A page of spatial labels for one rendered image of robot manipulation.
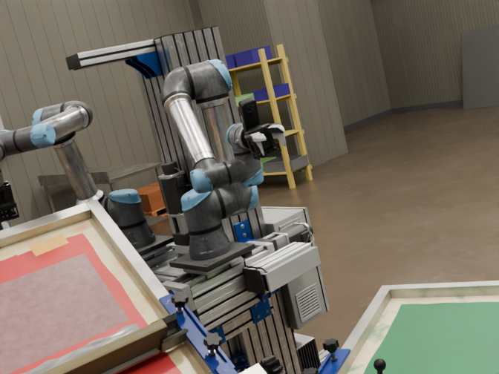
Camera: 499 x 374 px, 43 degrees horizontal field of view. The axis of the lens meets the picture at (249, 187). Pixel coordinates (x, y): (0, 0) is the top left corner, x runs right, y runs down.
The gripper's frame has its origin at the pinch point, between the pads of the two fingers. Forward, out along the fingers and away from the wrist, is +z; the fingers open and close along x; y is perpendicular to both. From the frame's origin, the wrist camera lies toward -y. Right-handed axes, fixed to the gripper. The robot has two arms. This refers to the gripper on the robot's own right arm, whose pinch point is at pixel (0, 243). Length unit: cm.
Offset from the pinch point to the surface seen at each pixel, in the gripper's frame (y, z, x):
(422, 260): 323, 185, 95
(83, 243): 18.5, -5.0, -27.6
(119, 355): 7, 0, -76
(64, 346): -1, 4, -60
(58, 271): 7.8, -3.1, -34.6
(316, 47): 648, 147, 607
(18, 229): 3.4, -11.3, -17.5
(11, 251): -0.9, -6.8, -20.9
